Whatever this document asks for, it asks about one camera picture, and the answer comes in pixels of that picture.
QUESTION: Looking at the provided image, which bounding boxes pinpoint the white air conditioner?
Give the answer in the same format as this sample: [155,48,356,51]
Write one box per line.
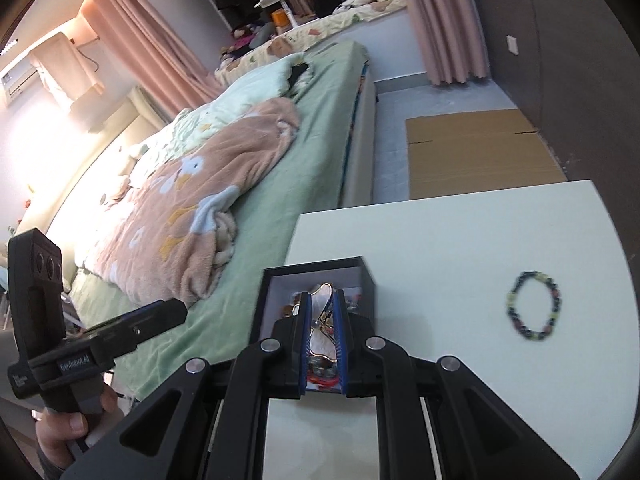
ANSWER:
[0,57,42,107]

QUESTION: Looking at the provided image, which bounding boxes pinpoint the flat cardboard sheet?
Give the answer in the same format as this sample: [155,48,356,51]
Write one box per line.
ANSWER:
[403,108,569,200]

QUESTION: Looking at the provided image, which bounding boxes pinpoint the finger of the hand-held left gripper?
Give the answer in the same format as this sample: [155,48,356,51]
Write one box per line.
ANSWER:
[97,298,189,360]
[82,301,167,335]

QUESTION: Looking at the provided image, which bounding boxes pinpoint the beige headboard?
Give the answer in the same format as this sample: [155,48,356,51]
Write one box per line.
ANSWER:
[70,85,172,134]

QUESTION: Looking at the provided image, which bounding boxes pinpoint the printed window seat mattress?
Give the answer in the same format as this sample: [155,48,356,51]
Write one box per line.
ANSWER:
[214,0,409,87]

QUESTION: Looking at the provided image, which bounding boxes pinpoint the pile of plush toys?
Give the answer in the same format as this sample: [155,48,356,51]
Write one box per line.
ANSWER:
[219,24,277,69]

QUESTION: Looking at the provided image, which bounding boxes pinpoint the white gold-rimmed ornament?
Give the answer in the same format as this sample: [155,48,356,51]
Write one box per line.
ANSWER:
[306,282,342,362]

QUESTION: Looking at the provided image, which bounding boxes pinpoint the pink duck-print blanket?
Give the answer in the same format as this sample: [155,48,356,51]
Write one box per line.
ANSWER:
[80,97,302,304]

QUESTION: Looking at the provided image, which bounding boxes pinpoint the white pillows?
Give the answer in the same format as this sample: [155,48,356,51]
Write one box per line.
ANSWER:
[99,134,152,202]

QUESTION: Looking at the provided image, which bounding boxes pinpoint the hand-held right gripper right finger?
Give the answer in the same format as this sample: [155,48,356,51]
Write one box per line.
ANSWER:
[334,289,588,480]

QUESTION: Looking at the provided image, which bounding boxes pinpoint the pink curtain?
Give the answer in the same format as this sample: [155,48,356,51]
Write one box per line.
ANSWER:
[97,0,227,112]
[387,0,491,87]

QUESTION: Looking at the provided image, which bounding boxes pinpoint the hanging beige towel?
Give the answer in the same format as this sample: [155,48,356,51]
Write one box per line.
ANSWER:
[27,31,107,109]

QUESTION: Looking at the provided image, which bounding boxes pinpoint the white bedside table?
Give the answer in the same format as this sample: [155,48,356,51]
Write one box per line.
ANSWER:
[260,179,629,480]

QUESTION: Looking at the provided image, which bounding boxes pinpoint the bed with green sheet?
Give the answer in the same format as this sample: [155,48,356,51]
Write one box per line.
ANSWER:
[65,40,379,397]

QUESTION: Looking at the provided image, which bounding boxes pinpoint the black square box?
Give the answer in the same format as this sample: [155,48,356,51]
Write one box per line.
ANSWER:
[248,256,377,394]

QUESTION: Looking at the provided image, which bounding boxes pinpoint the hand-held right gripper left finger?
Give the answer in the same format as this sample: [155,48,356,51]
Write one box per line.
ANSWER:
[60,290,314,480]

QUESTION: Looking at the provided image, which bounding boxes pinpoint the dark green bead bracelet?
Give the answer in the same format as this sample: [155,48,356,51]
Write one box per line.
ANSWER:
[505,270,563,341]

